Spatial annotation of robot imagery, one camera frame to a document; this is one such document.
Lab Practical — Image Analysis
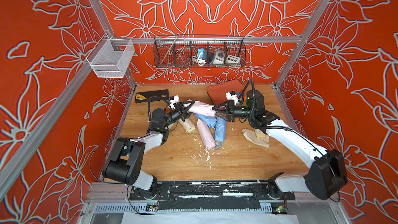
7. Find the black yellow tool box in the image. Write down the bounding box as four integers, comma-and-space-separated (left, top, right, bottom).
134, 90, 170, 104

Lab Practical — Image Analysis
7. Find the pink sleeved umbrella long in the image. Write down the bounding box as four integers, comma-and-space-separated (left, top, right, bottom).
197, 119, 216, 150

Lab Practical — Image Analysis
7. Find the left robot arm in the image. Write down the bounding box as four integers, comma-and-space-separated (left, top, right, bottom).
102, 97, 195, 194

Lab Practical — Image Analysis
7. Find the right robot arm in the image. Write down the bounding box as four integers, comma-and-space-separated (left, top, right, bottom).
213, 80, 348, 200

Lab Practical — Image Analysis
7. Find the cream sleeve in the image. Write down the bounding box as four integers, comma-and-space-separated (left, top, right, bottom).
242, 129, 269, 148

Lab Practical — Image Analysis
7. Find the black wire wall basket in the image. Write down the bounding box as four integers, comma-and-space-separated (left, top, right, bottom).
153, 34, 247, 68

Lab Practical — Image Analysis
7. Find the red plastic tool case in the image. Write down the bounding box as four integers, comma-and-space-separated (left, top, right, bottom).
207, 80, 244, 105

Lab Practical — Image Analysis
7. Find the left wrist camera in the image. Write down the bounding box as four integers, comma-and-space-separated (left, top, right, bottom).
169, 95, 180, 109

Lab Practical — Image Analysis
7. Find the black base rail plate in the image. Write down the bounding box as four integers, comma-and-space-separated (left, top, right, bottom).
126, 180, 296, 214

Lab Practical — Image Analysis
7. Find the light blue sleeved umbrella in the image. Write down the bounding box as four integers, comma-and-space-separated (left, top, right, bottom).
194, 113, 217, 128

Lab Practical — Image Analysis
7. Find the cream sleeved umbrella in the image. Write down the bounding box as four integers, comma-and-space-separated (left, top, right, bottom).
178, 118, 196, 134

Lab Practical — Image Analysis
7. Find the pink sleeved umbrella short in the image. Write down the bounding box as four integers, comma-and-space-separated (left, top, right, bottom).
188, 101, 216, 117

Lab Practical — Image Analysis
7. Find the white mesh basket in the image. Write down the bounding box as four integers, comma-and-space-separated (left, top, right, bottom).
87, 39, 135, 78

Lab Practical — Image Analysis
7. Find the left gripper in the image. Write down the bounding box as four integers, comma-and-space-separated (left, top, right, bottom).
163, 102, 197, 128

